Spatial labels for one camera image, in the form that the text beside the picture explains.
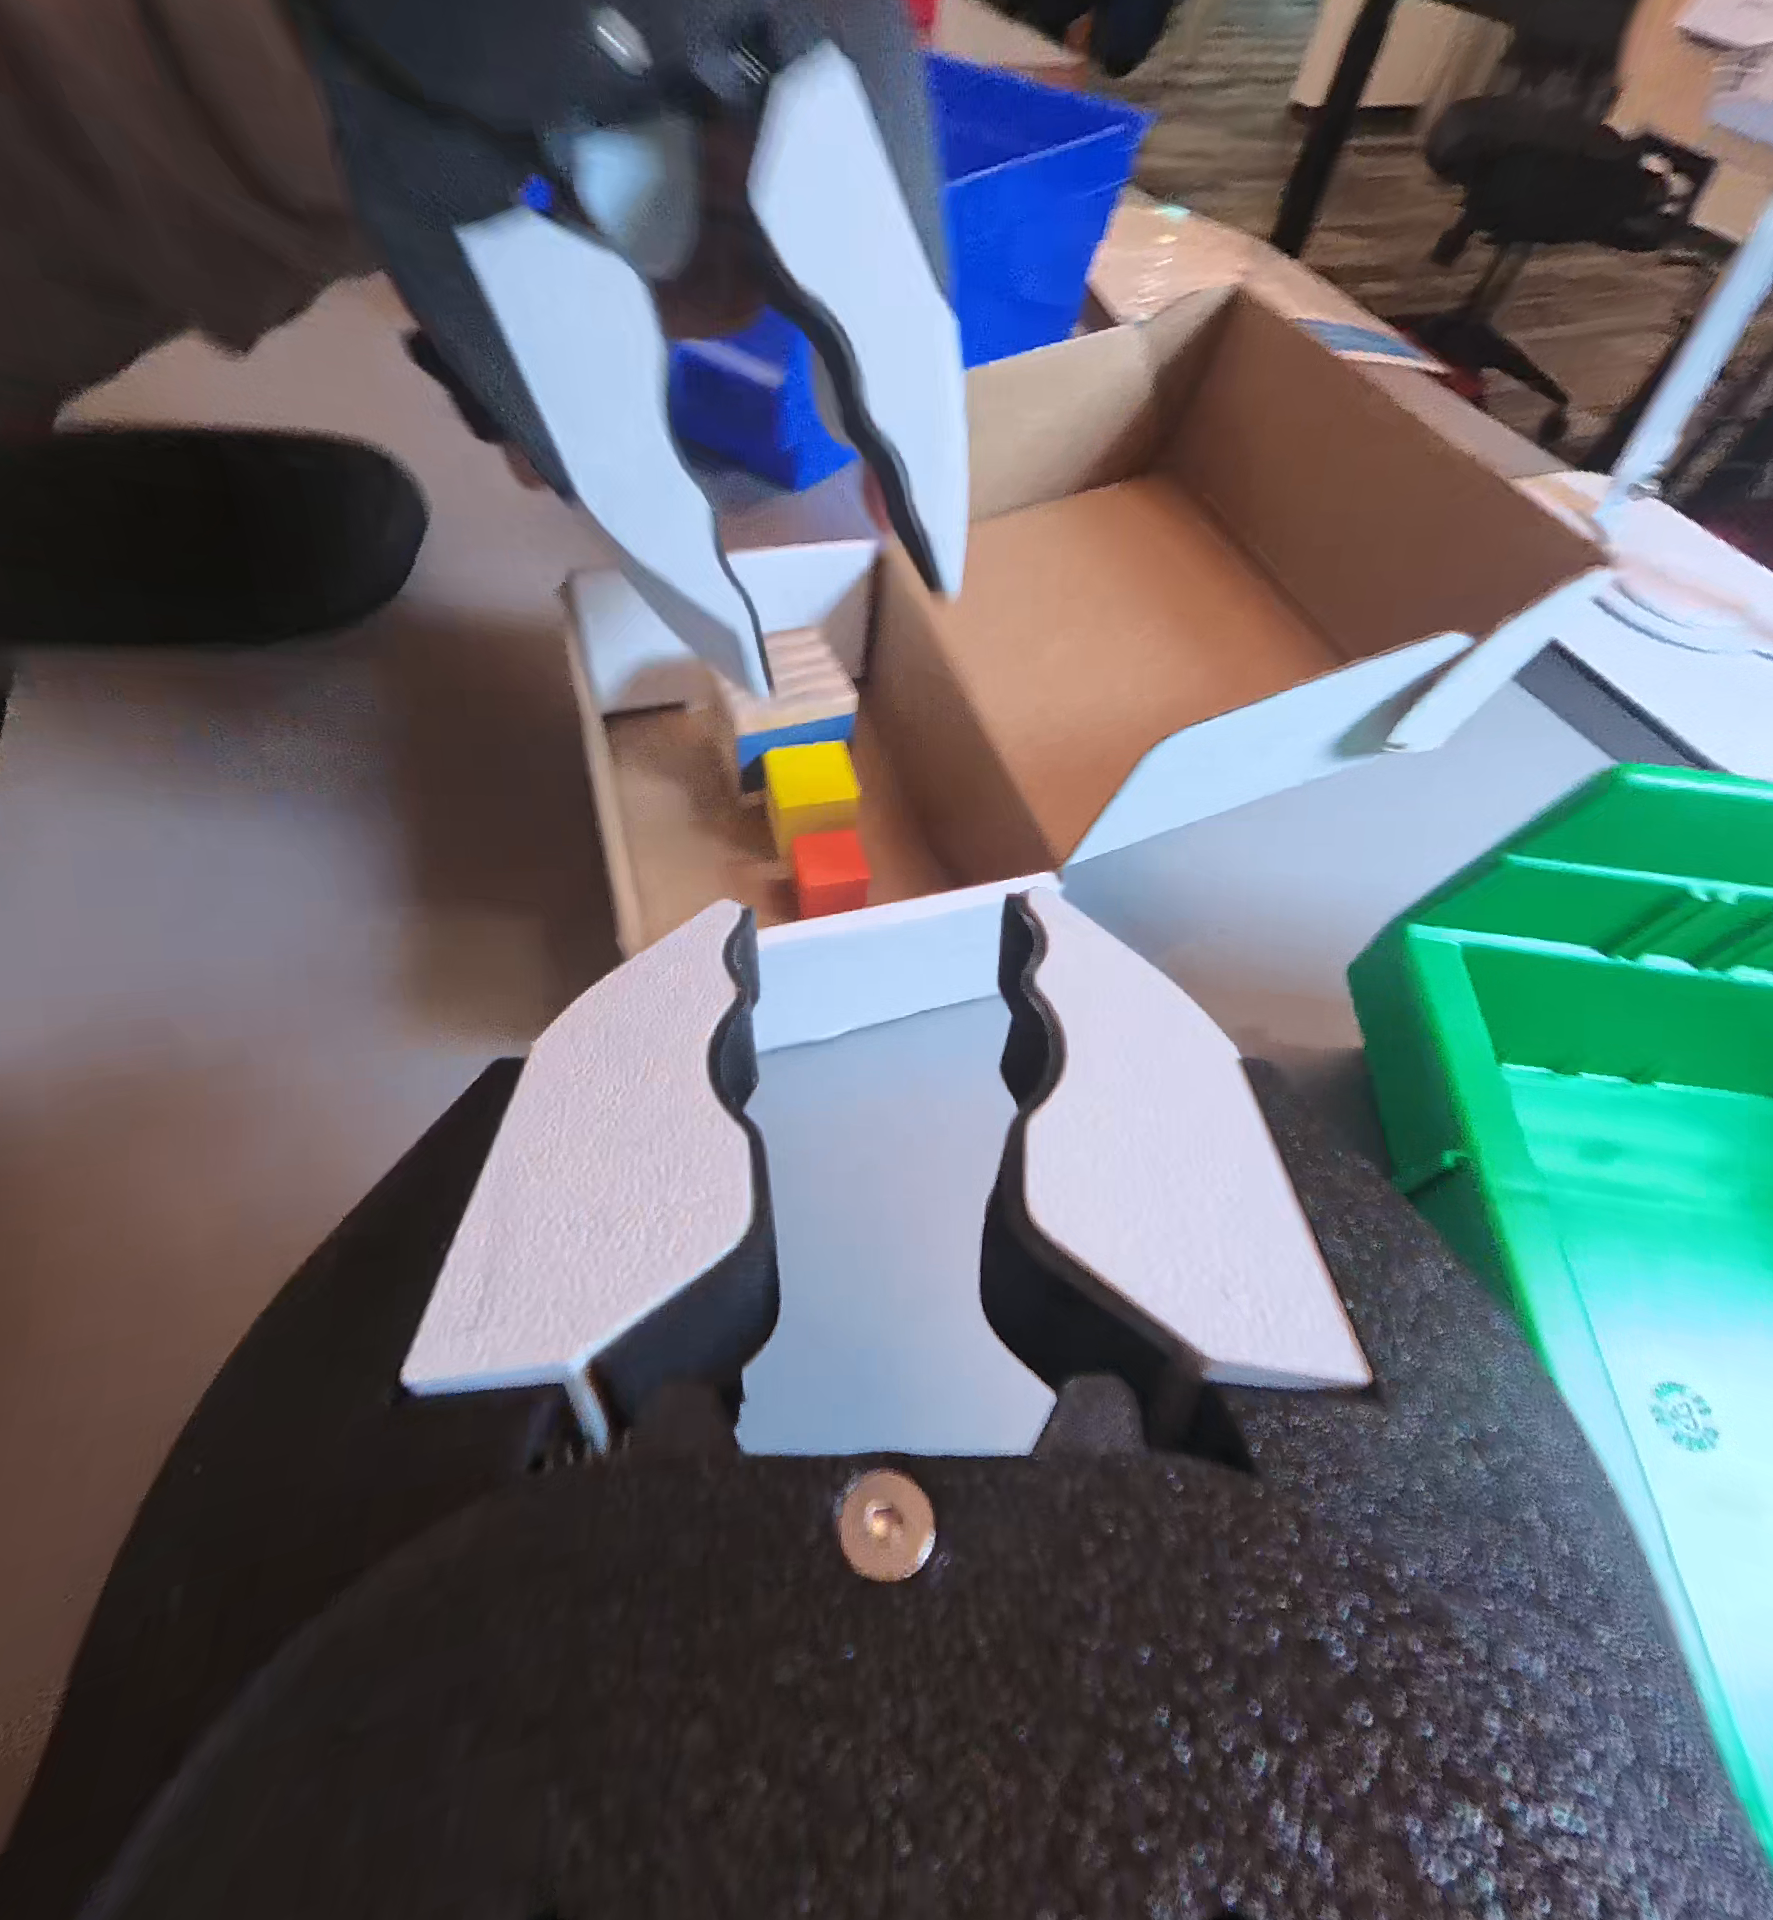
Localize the shallow white cardboard tray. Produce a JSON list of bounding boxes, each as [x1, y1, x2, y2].
[[563, 540, 962, 963]]

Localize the black rounded object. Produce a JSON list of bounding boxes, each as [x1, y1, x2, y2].
[[0, 427, 431, 650]]

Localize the dark brown cloth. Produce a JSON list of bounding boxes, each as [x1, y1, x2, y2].
[[0, 0, 377, 452]]

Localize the yellow wooden cube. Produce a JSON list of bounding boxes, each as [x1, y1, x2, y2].
[[761, 742, 862, 849]]

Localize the large blue plastic bin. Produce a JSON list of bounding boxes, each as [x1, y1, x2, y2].
[[924, 51, 1150, 370]]

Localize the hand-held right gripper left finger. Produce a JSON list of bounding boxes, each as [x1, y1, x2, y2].
[[401, 900, 783, 1454]]

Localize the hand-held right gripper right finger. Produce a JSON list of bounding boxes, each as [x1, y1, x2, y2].
[[980, 885, 1375, 1398]]

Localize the blue wooden cube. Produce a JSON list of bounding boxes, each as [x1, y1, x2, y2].
[[736, 716, 857, 784]]

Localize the white folding stand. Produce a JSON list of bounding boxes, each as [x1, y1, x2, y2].
[[1381, 188, 1773, 782]]

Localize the black office chair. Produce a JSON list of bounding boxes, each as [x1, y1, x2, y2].
[[1425, 89, 1720, 437]]

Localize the row of plain wooden blocks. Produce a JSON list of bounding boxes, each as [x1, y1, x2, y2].
[[743, 627, 862, 721]]

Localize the brown cardboard box white flaps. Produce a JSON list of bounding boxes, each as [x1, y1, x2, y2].
[[743, 281, 1608, 1456]]

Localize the small blue block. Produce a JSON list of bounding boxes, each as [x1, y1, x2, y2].
[[667, 312, 862, 493]]

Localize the green plastic bin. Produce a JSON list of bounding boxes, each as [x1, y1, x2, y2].
[[1345, 761, 1773, 1920]]

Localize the black table leg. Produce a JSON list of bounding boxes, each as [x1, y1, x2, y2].
[[1268, 0, 1405, 258]]

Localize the red wooden cube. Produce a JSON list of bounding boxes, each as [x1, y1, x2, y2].
[[791, 829, 872, 919]]

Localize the white table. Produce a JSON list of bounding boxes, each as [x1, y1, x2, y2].
[[1673, 0, 1773, 152]]

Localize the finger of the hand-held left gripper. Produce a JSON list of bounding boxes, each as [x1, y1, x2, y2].
[[745, 37, 972, 603], [456, 206, 779, 703]]

